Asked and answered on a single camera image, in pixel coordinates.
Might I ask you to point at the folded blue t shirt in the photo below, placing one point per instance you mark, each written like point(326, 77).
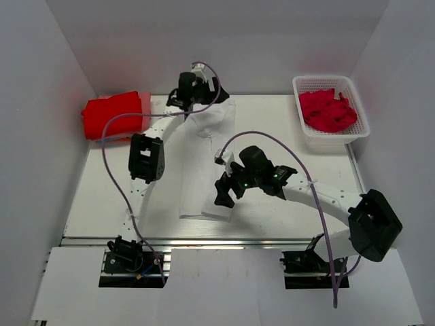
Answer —
point(114, 139)

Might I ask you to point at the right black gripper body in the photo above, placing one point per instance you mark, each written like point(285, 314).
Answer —
point(242, 180)

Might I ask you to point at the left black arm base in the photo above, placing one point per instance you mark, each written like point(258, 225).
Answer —
point(130, 257)

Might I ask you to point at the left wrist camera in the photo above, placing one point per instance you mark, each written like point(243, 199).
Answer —
point(198, 69)

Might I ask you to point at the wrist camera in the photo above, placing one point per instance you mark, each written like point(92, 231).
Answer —
point(198, 69)
point(224, 158)

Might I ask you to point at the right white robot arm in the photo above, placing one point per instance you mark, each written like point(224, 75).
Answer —
point(371, 223)

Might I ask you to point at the white plastic basket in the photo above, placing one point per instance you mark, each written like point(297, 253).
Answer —
point(313, 83)

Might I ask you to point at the white t shirt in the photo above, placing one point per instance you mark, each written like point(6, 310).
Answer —
point(205, 134)

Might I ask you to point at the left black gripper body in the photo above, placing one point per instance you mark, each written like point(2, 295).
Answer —
point(201, 93)

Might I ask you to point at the crumpled magenta t shirt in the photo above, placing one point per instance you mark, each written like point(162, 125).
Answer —
point(324, 112)

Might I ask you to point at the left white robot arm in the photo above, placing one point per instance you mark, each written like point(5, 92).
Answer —
point(146, 162)

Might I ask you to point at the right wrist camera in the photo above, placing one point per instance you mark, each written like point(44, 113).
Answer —
point(224, 158)

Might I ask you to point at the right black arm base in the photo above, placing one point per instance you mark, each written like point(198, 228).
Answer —
point(302, 263)

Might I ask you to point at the folded red t shirt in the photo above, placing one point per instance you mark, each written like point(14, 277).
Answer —
point(99, 111)

